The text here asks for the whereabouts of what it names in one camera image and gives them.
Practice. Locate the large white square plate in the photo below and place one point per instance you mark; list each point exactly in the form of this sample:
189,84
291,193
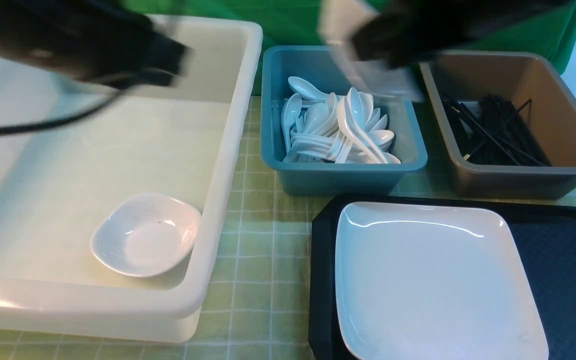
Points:
422,282

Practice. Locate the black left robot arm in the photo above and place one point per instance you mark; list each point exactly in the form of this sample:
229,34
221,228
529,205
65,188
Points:
97,42

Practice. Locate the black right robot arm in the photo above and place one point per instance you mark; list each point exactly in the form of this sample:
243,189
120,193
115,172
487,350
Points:
412,31

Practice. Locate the pile of white spoons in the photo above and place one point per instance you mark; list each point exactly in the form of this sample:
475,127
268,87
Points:
319,127

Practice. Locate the blue plastic spoon bin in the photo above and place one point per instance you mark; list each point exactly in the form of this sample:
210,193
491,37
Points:
315,64

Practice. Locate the green checked tablecloth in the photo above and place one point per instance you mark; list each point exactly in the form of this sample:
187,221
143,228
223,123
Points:
256,303

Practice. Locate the pile of black chopsticks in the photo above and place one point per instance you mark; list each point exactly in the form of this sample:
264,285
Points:
496,135

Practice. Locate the brown plastic chopstick bin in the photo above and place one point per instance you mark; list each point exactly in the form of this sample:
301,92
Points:
468,76

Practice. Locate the large white plastic tub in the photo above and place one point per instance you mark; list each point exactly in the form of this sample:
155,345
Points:
57,187

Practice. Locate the black serving tray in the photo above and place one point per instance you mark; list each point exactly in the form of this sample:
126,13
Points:
544,234

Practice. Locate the green backdrop cloth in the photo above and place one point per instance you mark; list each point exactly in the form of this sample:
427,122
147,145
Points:
294,22

